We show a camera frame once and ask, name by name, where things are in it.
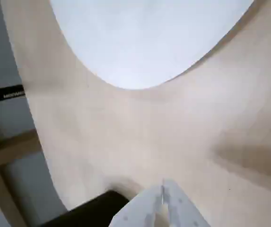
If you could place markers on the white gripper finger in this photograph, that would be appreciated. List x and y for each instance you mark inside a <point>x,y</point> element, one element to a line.
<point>180,208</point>
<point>140,208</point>

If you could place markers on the white paper plate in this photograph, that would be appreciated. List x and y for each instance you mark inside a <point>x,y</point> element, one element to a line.
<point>144,37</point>

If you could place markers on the black bar with white print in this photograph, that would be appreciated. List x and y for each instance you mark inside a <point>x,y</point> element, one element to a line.
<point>0,94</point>

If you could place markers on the wooden frame partition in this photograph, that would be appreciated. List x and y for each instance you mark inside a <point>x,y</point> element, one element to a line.
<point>7,144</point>

